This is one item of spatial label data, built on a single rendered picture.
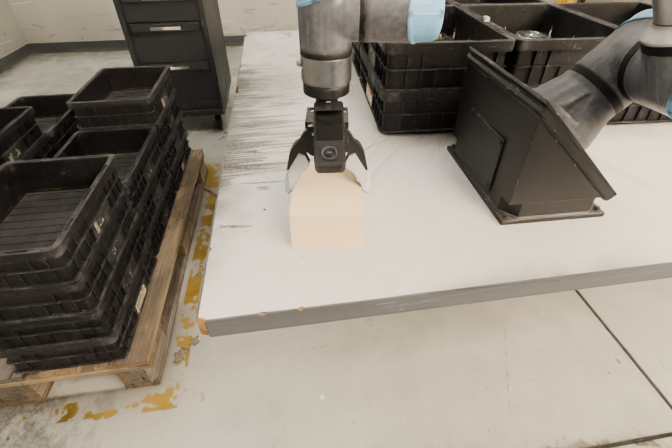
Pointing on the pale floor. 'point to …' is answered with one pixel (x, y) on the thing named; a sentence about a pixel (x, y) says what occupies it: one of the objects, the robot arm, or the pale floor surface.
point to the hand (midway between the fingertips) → (327, 195)
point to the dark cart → (177, 31)
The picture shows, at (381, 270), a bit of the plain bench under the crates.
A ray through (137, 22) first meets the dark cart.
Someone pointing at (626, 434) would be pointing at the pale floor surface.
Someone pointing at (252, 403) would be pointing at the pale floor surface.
